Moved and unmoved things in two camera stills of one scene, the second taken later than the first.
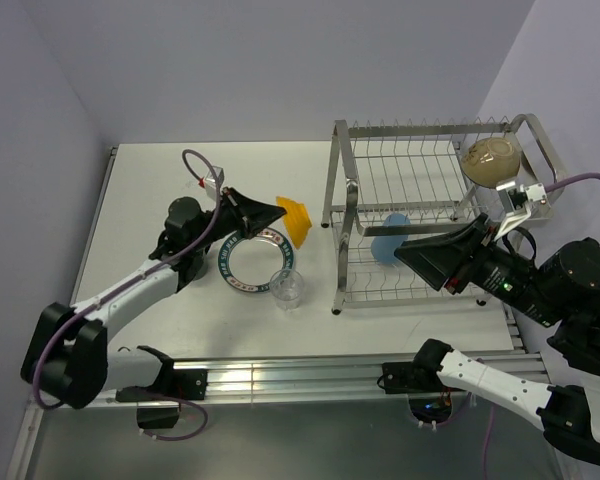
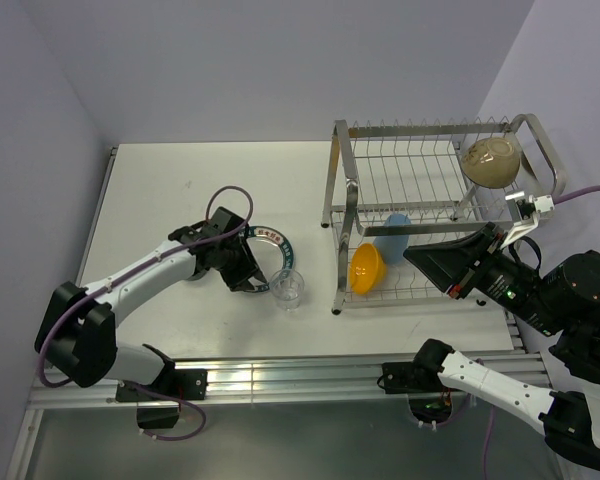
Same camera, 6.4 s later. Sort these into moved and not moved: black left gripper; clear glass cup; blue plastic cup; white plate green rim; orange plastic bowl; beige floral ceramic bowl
Moved: orange plastic bowl; black left gripper
Not moved: beige floral ceramic bowl; clear glass cup; blue plastic cup; white plate green rim
